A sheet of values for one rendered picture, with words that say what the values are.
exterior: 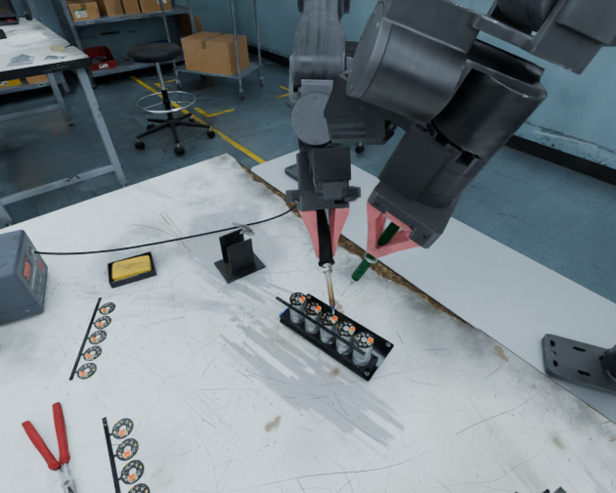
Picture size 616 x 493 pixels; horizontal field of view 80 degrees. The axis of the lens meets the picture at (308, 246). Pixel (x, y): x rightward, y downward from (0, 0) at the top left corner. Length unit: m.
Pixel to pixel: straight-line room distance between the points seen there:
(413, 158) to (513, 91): 0.08
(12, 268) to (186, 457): 0.37
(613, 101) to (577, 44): 2.65
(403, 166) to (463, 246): 0.49
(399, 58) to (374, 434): 0.41
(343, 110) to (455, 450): 0.40
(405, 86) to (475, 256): 0.54
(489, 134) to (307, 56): 0.30
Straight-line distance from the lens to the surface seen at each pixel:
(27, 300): 0.70
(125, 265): 0.73
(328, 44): 0.54
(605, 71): 2.91
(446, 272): 0.71
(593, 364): 0.66
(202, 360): 0.57
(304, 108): 0.44
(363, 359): 0.51
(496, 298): 0.69
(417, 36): 0.26
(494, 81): 0.28
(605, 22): 0.27
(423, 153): 0.29
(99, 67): 4.62
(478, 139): 0.29
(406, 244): 0.36
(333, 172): 0.43
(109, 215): 0.90
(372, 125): 0.31
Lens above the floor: 1.22
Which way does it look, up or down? 41 degrees down
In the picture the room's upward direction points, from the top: straight up
